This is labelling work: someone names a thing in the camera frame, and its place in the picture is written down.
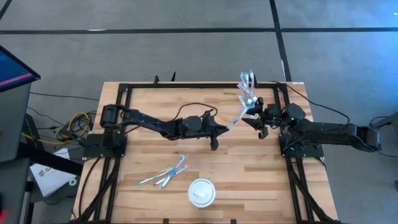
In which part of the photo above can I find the dark grey cabinet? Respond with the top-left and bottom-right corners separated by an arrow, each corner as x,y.
0,158 -> 32,224

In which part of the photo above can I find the thin black floor cable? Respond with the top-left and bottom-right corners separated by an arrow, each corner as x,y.
29,91 -> 100,102

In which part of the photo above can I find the clear plastic holder cup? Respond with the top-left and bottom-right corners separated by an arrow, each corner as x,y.
244,93 -> 260,119

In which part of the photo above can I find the thick black power cable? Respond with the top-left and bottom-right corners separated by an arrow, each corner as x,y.
77,157 -> 104,220

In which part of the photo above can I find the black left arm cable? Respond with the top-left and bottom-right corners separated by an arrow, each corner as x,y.
172,102 -> 218,125

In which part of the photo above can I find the monitor with blue screen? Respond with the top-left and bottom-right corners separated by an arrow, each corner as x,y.
0,45 -> 42,93

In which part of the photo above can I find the blue toothbrush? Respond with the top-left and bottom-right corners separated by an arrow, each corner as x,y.
241,72 -> 249,100
244,73 -> 253,100
160,154 -> 186,190

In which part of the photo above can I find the grey monitor stand box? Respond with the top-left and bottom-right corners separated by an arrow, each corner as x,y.
0,82 -> 32,163

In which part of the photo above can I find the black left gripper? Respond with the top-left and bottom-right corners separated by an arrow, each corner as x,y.
210,118 -> 230,152

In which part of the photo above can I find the orange toothbrush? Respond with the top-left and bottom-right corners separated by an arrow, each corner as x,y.
249,70 -> 257,97

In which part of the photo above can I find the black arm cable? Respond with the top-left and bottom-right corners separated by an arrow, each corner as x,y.
269,80 -> 351,127
172,102 -> 218,125

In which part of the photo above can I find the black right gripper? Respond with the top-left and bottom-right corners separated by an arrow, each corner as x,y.
241,97 -> 271,140

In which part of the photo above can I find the looped black floor cable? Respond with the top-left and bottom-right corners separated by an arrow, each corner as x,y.
368,116 -> 398,158

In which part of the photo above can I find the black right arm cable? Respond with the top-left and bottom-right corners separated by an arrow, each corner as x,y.
269,80 -> 351,127

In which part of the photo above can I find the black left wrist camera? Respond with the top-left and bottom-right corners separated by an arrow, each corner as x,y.
201,110 -> 219,132

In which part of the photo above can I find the green toothbrush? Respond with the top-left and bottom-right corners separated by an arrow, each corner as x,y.
236,82 -> 249,103
136,167 -> 174,188

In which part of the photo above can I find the yellow floor cable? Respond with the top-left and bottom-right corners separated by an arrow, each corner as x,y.
21,111 -> 91,146

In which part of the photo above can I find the black aluminium upright post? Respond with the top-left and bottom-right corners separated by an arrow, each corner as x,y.
17,141 -> 84,177

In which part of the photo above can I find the grey desk leg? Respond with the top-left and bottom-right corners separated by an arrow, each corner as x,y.
370,112 -> 398,131

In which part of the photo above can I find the white printed paper sheet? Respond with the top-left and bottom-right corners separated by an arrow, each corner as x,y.
29,147 -> 78,198

